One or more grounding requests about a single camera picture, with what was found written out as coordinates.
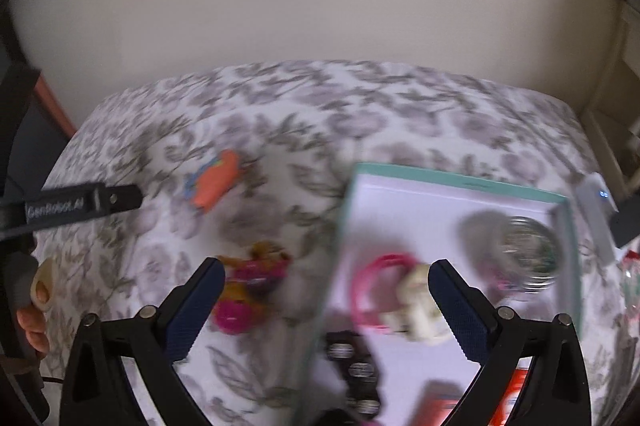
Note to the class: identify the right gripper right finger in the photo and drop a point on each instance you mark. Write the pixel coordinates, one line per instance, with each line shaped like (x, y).
(468, 313)

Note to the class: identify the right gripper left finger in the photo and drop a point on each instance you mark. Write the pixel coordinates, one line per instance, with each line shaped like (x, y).
(183, 313)

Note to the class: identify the cream hair claw clip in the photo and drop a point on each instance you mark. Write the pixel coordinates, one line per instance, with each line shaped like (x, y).
(418, 318)

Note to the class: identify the pink brown dog toy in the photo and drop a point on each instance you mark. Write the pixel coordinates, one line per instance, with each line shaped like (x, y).
(246, 298)

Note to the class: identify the round metal tin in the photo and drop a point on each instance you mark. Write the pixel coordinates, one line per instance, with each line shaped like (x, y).
(513, 254)

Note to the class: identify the orange Lion bottle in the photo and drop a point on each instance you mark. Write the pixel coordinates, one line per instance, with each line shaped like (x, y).
(509, 399)

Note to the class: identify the pink watch band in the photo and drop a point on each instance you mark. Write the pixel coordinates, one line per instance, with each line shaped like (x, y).
(373, 295)

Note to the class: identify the salmon blue phone case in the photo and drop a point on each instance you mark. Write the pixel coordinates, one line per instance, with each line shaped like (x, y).
(204, 188)

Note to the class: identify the black toy car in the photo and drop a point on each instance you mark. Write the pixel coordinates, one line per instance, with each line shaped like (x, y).
(353, 360)

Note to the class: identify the person left hand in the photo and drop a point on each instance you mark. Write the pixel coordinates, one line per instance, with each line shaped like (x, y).
(34, 293)

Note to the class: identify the red patterned flat item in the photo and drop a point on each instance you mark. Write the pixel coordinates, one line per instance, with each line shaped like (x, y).
(439, 399)

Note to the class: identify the teal white tray box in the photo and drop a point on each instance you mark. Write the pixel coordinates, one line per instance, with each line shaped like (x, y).
(398, 209)

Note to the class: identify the floral grey white blanket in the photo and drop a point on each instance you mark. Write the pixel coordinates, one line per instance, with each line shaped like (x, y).
(299, 128)

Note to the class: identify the clear glass cup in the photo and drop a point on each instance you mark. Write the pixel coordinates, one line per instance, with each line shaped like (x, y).
(628, 264)

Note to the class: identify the white power strip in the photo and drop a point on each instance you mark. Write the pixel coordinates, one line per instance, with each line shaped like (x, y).
(598, 206)

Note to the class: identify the black power adapter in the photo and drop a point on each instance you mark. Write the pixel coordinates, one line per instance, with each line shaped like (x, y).
(625, 224)

